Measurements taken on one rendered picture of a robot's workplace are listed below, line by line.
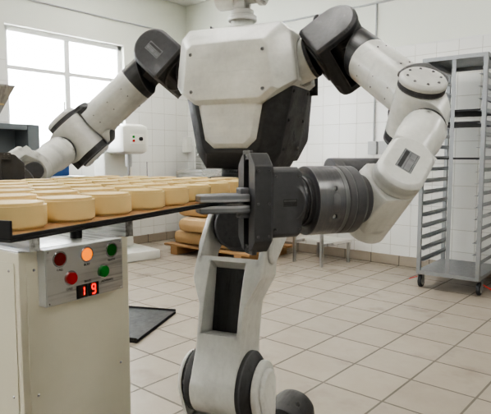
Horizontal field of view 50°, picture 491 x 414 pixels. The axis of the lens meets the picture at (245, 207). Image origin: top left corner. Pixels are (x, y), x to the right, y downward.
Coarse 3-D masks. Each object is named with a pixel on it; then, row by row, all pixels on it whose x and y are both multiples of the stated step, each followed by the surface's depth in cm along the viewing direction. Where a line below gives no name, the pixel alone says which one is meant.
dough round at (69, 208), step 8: (48, 200) 44; (56, 200) 44; (64, 200) 44; (72, 200) 44; (80, 200) 44; (88, 200) 45; (48, 208) 44; (56, 208) 44; (64, 208) 44; (72, 208) 44; (80, 208) 44; (88, 208) 45; (48, 216) 44; (56, 216) 44; (64, 216) 44; (72, 216) 44; (80, 216) 44; (88, 216) 45
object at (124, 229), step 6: (126, 222) 145; (132, 222) 147; (90, 228) 153; (96, 228) 152; (102, 228) 150; (108, 228) 149; (114, 228) 147; (120, 228) 146; (126, 228) 145; (132, 228) 147; (108, 234) 149; (114, 234) 148; (120, 234) 146; (126, 234) 145; (132, 234) 147
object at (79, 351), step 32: (0, 256) 127; (32, 256) 126; (0, 288) 128; (32, 288) 126; (0, 320) 129; (32, 320) 126; (64, 320) 134; (96, 320) 142; (128, 320) 152; (0, 352) 130; (32, 352) 127; (64, 352) 134; (96, 352) 143; (128, 352) 153; (0, 384) 131; (32, 384) 127; (64, 384) 135; (96, 384) 143; (128, 384) 153
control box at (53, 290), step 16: (96, 240) 140; (112, 240) 141; (48, 256) 126; (80, 256) 133; (96, 256) 137; (112, 256) 142; (48, 272) 126; (64, 272) 130; (80, 272) 134; (96, 272) 138; (112, 272) 142; (48, 288) 126; (64, 288) 130; (96, 288) 138; (112, 288) 142; (48, 304) 126
